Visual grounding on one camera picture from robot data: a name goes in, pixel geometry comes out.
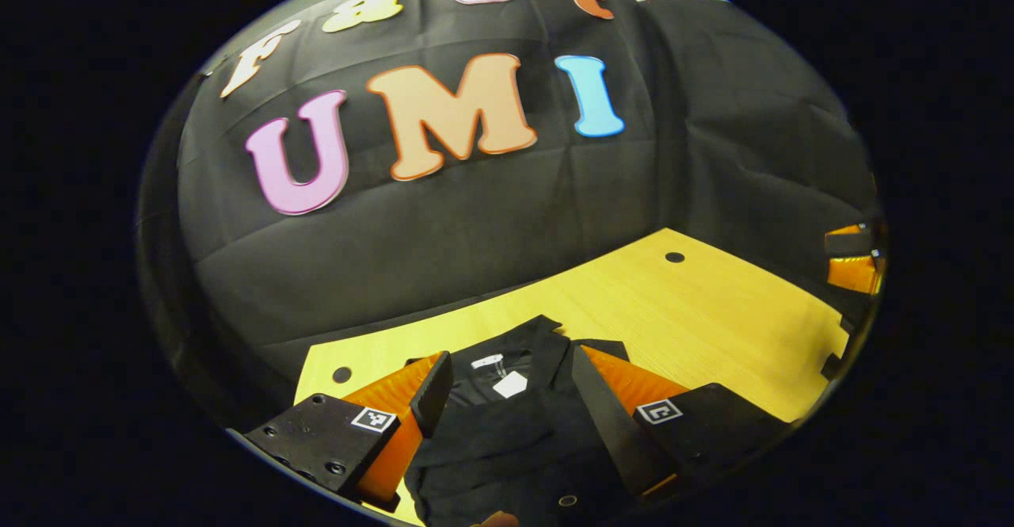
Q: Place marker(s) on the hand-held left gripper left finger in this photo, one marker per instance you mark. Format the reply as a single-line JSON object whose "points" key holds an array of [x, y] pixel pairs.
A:
{"points": [[436, 392]]}

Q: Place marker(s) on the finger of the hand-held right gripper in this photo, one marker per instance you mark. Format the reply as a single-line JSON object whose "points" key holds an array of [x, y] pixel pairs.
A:
{"points": [[851, 273], [848, 243]]}

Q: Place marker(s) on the black backdrop cloth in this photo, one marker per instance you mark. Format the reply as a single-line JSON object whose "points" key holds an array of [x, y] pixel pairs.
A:
{"points": [[515, 218]]}

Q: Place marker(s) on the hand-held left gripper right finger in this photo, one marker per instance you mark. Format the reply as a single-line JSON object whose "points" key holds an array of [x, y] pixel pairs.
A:
{"points": [[602, 416]]}

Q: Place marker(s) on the black table grommet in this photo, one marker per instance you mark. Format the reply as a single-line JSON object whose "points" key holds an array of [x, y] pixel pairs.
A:
{"points": [[674, 257], [341, 374]]}

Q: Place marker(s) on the black trousers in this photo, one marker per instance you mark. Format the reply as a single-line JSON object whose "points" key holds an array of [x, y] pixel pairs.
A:
{"points": [[507, 448]]}

